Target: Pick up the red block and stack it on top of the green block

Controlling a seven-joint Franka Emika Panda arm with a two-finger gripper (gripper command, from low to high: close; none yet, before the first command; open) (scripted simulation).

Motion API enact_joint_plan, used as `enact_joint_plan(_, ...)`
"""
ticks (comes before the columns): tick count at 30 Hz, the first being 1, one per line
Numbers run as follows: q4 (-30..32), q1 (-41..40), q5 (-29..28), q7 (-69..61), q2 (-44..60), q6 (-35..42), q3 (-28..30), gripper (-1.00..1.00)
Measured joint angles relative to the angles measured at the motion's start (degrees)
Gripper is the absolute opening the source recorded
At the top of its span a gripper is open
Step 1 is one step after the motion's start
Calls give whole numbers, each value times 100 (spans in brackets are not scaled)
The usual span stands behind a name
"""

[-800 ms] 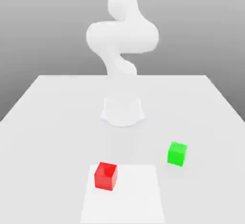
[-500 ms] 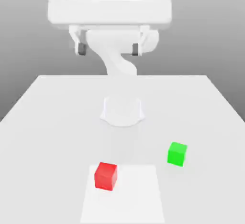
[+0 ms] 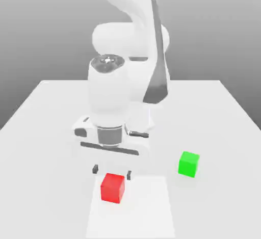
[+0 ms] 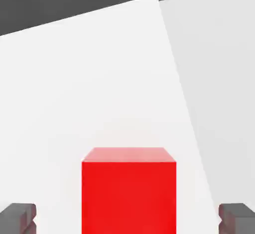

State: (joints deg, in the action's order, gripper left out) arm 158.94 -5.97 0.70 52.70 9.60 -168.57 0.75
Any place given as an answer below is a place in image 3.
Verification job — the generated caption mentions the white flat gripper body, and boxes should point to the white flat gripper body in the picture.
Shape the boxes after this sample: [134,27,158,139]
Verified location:
[79,140,151,168]

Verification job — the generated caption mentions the small green cube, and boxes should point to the small green cube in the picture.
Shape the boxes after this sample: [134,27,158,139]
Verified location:
[177,151,200,178]

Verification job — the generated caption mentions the small red cube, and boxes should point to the small red cube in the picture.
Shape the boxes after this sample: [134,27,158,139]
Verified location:
[100,172,126,204]

